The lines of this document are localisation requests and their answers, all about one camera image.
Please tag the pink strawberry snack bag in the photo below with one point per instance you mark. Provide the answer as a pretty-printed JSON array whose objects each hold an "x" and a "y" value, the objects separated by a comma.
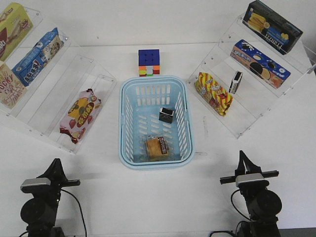
[{"x": 81, "y": 115}]

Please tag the multicolour puzzle cube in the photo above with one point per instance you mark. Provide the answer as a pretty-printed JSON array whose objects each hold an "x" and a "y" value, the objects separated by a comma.
[{"x": 148, "y": 62}]

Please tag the black white tissue pack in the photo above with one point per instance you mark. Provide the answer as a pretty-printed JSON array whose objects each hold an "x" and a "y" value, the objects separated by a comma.
[{"x": 235, "y": 82}]

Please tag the red yellow striped snack bag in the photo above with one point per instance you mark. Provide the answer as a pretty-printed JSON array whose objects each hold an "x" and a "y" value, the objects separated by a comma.
[{"x": 213, "y": 93}]

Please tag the yellow green biscuit box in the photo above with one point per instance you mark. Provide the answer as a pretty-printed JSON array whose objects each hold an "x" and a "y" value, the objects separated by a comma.
[{"x": 14, "y": 26}]

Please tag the black Franzzi cookie box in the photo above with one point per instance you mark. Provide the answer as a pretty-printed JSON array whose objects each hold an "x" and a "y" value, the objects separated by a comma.
[{"x": 278, "y": 32}]

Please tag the right clear acrylic shelf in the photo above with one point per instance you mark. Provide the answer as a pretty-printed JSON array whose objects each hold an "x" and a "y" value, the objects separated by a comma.
[{"x": 254, "y": 96}]

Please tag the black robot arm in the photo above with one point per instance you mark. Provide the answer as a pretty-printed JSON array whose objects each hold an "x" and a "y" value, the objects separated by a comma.
[
  {"x": 40, "y": 212},
  {"x": 262, "y": 204}
]

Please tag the clear acrylic shelf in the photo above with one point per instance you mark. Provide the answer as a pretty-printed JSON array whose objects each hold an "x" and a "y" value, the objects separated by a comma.
[
  {"x": 51, "y": 94},
  {"x": 254, "y": 96}
]

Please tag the blue sandwich cookie box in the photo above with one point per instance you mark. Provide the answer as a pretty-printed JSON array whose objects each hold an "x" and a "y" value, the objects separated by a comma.
[{"x": 260, "y": 64}]

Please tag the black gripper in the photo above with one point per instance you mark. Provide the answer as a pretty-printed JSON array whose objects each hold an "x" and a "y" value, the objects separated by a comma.
[
  {"x": 57, "y": 179},
  {"x": 246, "y": 166}
]

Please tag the left clear acrylic shelf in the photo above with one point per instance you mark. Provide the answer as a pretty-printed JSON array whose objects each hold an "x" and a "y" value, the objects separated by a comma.
[{"x": 51, "y": 94}]

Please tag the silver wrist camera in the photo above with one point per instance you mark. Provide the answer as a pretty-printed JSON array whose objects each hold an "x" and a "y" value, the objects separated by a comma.
[
  {"x": 35, "y": 185},
  {"x": 249, "y": 178}
]

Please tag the blue cookie bag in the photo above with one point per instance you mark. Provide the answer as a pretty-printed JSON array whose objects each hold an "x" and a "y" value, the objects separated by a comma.
[{"x": 28, "y": 68}]

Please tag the beige Pocky box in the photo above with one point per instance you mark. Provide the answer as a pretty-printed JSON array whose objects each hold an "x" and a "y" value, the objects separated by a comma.
[{"x": 11, "y": 88}]

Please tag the light blue plastic basket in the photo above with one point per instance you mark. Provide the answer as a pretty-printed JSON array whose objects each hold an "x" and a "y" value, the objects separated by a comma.
[{"x": 140, "y": 100}]

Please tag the bread slice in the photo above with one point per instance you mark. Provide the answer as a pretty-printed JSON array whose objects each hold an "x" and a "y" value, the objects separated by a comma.
[{"x": 156, "y": 148}]

